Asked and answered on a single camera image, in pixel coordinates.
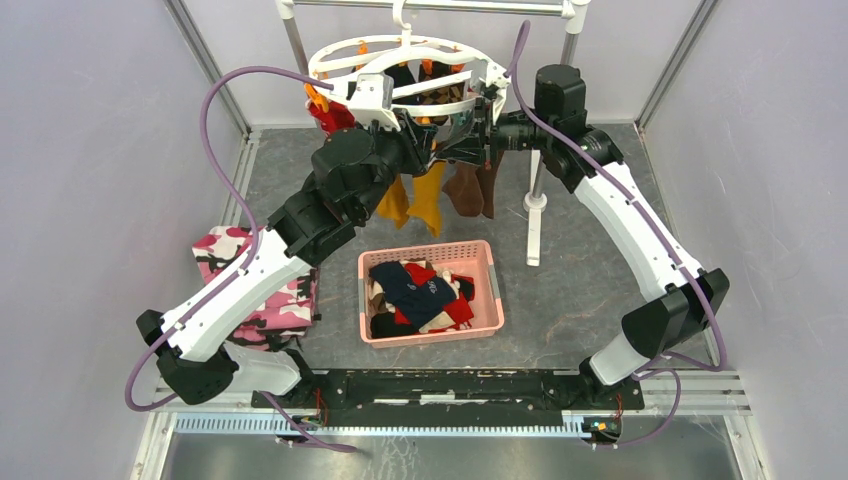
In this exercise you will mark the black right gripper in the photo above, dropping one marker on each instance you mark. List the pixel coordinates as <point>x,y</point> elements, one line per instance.
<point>470,150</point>

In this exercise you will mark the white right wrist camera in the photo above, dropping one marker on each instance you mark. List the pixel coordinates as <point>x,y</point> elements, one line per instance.
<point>488,80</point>

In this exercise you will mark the yellow cloth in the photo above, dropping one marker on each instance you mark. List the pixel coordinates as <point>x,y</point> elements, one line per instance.
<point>424,205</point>

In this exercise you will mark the navy blue sock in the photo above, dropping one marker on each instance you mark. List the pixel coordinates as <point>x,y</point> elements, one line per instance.
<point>419,301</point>

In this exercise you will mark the white round clip hanger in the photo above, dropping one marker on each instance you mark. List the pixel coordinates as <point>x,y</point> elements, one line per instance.
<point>334,69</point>

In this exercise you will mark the pink perforated plastic basket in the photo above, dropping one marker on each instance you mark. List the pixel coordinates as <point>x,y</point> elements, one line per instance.
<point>467,266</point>

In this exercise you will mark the red cloth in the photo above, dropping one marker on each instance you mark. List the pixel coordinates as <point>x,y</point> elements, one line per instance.
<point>331,117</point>

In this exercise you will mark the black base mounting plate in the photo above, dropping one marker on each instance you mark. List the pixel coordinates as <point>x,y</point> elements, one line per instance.
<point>455,398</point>

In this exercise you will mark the argyle brown yellow sock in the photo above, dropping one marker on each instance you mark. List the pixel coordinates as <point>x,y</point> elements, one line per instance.
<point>431,70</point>

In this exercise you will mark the orange clothes clip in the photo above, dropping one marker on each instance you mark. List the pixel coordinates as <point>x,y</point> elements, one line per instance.
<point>316,102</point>

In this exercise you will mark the white metal drying rack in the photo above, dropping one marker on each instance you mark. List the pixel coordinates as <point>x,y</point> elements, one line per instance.
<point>411,118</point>

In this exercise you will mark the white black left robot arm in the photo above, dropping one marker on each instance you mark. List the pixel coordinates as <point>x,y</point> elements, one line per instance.
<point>190,343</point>

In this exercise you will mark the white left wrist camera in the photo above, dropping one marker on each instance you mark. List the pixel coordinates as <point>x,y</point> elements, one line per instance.
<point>371,102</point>

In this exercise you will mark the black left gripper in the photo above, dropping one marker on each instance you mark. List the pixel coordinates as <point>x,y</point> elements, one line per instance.
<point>421,137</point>

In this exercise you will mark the brown striped sock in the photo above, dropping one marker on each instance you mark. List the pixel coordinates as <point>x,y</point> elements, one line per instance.
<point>471,189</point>

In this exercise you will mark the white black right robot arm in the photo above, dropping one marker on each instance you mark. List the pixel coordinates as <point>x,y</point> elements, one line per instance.
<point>681,298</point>

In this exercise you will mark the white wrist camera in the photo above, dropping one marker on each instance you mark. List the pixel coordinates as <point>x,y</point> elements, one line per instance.
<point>488,80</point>
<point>371,102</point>

